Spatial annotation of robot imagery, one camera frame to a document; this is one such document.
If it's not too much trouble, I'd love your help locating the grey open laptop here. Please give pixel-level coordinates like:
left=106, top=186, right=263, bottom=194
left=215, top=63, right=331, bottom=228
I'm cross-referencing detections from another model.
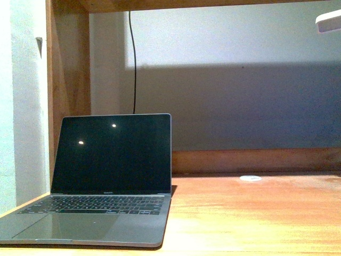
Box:
left=1, top=114, right=172, bottom=248

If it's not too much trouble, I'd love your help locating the wooden desk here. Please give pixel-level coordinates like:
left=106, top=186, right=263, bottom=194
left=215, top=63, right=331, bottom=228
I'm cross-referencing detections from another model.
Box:
left=1, top=1, right=340, bottom=255

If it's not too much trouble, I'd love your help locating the white round cable grommet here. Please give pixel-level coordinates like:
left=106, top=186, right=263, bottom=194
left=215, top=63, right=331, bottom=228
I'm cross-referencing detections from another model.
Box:
left=239, top=175, right=262, bottom=182

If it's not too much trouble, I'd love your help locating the black hanging wall cable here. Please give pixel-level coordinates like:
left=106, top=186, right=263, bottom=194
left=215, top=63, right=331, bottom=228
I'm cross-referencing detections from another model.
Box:
left=128, top=10, right=137, bottom=115

